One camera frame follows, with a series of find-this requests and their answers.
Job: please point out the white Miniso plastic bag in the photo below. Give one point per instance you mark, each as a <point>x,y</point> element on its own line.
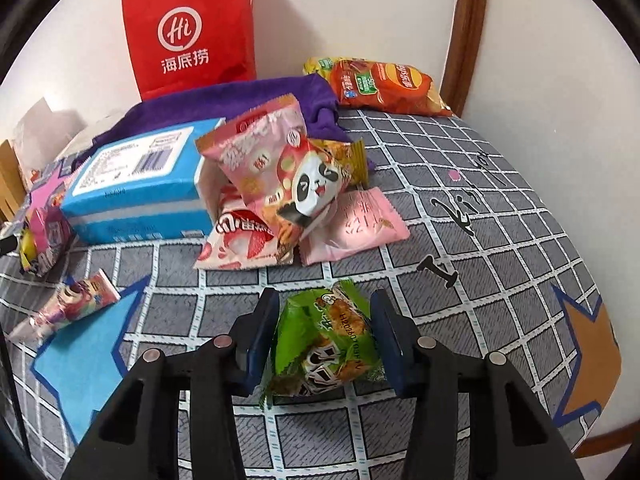
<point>41,135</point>

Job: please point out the pink panda snack bag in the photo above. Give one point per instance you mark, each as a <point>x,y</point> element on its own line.
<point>281,176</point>

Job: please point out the blue cardboard box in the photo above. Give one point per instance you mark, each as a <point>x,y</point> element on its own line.
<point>147,187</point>

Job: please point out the yellow peanut snack packet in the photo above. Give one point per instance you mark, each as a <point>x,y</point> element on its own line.
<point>351,156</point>

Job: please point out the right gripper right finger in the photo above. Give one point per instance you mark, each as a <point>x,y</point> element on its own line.
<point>395,337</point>

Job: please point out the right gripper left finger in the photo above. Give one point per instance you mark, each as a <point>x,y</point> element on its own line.
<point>253,334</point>

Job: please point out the brown wooden door frame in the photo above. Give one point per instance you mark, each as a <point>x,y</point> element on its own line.
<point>464,44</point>

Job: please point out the wooden bedside furniture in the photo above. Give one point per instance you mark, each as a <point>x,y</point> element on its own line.
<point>12,191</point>

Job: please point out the green snack packet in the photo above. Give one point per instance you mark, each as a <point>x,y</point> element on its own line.
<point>323,341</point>

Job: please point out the strawberry biscuit packet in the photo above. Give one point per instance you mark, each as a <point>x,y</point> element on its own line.
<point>240,239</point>

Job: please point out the yellow chips bag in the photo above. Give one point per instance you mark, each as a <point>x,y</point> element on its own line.
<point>320,66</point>

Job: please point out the red paper shopping bag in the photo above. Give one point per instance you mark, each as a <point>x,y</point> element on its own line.
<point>179,45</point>

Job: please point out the grey checkered bedsheet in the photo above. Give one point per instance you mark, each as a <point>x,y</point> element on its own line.
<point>221,300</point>

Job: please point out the orange chips bag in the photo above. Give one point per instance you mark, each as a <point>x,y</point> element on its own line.
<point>387,87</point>

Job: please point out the light pink snack packet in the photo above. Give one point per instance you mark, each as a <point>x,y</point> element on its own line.
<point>362,220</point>

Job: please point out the pink cartoon tube packet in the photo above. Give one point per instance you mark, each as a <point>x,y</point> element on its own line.
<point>70,303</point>

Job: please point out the yellow pink snack bag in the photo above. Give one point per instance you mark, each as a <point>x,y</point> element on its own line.
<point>45,236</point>

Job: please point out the purple towel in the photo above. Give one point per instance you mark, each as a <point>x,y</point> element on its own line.
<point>317,101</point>

